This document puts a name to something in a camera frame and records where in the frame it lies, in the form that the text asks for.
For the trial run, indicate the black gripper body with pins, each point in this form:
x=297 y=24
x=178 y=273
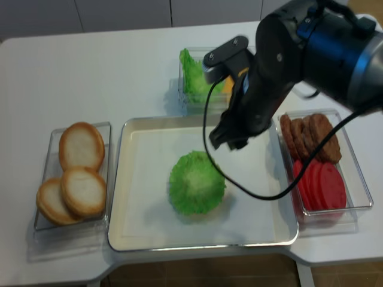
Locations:
x=261 y=89

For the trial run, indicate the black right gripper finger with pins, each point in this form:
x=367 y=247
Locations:
x=237 y=141

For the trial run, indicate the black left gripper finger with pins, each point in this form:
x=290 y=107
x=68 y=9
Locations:
x=224 y=133

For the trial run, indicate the green lettuce leaf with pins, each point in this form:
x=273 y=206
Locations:
x=192 y=178

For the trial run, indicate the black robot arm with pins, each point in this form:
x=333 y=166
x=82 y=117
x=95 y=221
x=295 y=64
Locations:
x=321 y=43

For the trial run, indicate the small yellow cheese slice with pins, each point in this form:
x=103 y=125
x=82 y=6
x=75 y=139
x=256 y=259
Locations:
x=228 y=85

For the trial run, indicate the green lettuce in container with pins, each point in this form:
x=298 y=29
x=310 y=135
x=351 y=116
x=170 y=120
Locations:
x=194 y=80

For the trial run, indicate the clear lettuce cheese container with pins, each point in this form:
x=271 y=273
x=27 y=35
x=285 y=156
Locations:
x=218 y=101

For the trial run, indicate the leftmost brown meat patty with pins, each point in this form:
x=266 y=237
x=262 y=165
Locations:
x=285 y=124

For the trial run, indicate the front large brown meat patty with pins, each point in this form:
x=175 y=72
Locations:
x=320 y=127

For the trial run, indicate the white metal baking tray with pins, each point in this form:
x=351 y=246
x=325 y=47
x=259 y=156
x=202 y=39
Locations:
x=285 y=227

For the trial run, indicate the middle red tomato slice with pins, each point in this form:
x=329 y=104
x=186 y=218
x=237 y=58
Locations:
x=312 y=185

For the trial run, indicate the clear right patty tomato container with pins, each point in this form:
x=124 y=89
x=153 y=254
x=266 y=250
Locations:
x=358 y=199

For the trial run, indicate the front red tomato slice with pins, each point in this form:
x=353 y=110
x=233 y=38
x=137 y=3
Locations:
x=332 y=189

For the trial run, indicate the upper bun half in container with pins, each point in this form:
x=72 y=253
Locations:
x=81 y=144

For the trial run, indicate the bun half in container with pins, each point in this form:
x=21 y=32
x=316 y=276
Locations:
x=81 y=144
x=84 y=191

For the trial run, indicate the front bun half in container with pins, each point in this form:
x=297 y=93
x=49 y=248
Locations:
x=84 y=191

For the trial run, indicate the clear left bun container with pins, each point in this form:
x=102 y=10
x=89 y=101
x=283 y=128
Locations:
x=48 y=241

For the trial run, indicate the hidden bottom bun half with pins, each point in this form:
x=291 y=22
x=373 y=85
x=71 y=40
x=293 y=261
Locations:
x=51 y=204

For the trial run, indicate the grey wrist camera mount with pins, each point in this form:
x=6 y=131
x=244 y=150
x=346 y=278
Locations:
x=229 y=59

